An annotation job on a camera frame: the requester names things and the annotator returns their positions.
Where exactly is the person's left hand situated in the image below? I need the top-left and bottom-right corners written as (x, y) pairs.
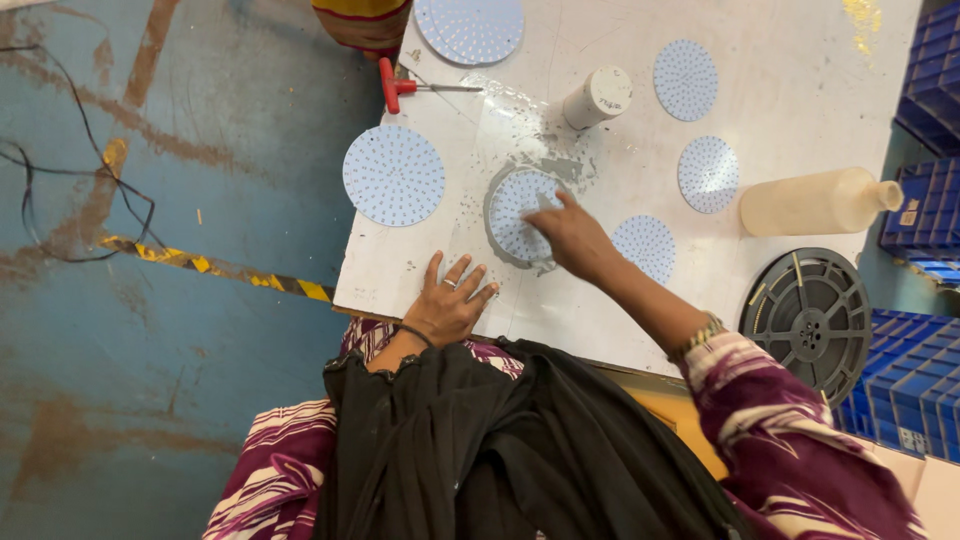
top-left (399, 250), bottom-right (501, 349)

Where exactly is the person's right hand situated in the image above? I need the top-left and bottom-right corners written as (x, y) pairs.
top-left (522, 190), bottom-right (622, 285)

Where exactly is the black wrist thread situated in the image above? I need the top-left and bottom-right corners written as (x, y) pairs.
top-left (395, 323), bottom-right (437, 349)

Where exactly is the round white LED board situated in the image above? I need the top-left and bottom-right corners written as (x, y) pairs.
top-left (610, 214), bottom-right (677, 286)
top-left (652, 39), bottom-right (720, 123)
top-left (677, 135), bottom-right (741, 215)
top-left (342, 124), bottom-right (447, 228)
top-left (489, 169), bottom-right (571, 264)

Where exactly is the white cylindrical container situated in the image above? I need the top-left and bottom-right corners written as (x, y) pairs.
top-left (562, 65), bottom-right (634, 132)

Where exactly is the black scarf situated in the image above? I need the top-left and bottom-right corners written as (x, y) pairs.
top-left (311, 337), bottom-right (755, 540)

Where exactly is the yellow wooden board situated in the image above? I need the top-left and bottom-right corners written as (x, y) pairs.
top-left (621, 369), bottom-right (730, 483)

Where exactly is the stack of round LED boards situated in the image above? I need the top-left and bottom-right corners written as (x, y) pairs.
top-left (413, 0), bottom-right (525, 67)

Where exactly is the beige plastic bottle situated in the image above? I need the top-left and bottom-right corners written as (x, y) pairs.
top-left (739, 166), bottom-right (906, 238)

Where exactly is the black plastic component reel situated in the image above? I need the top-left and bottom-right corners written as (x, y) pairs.
top-left (738, 247), bottom-right (873, 410)

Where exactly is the purple white patterned garment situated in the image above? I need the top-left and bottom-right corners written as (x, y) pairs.
top-left (201, 316), bottom-right (933, 540)

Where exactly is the blue plastic crate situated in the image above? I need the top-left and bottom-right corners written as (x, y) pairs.
top-left (894, 0), bottom-right (960, 159)
top-left (832, 307), bottom-right (960, 463)
top-left (906, 258), bottom-right (960, 288)
top-left (879, 156), bottom-right (960, 261)

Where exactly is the cardboard box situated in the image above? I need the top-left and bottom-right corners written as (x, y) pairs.
top-left (855, 438), bottom-right (960, 540)

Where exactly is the grey round stencil ring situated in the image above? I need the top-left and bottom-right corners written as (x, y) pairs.
top-left (482, 161), bottom-right (580, 273)

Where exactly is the gold metal bracelet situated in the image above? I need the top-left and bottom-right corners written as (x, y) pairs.
top-left (667, 311), bottom-right (727, 366)

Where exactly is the red T-handle screwdriver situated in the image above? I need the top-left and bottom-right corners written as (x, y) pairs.
top-left (377, 57), bottom-right (485, 115)

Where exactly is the black cable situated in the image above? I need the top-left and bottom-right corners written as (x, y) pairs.
top-left (0, 43), bottom-right (170, 265)

